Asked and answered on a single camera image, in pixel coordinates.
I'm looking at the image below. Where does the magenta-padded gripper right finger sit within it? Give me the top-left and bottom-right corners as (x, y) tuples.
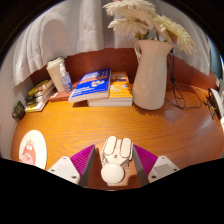
(132, 143), (181, 187)

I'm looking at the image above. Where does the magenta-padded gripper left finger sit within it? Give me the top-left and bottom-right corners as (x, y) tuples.
(47, 143), (97, 188)

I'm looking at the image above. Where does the white computer mouse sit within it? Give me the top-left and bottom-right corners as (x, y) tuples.
(100, 135), (134, 187)

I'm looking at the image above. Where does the flat red-brown book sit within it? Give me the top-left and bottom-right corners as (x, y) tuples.
(48, 89), (75, 103)

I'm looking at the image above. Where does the dark green mug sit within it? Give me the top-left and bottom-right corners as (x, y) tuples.
(11, 100), (27, 121)

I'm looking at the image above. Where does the clear pump bottle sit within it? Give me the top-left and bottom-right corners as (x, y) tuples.
(59, 63), (74, 94)

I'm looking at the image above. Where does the white desk device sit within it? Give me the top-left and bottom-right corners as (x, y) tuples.
(204, 87), (224, 123)

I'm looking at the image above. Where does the white ceramic jug vase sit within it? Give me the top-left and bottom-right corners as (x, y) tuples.
(132, 39), (177, 111)

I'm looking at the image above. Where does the orange book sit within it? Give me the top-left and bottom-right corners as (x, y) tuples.
(87, 70), (134, 108)

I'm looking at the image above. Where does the white lidded cup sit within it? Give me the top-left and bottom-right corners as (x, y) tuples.
(45, 56), (67, 93)

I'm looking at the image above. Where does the white curtain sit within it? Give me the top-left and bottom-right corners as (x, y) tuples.
(9, 0), (214, 88)

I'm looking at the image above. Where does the white flower bouquet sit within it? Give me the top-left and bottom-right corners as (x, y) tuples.
(102, 0), (198, 56)

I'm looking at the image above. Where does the black cable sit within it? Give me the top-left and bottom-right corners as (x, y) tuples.
(166, 53), (209, 110)

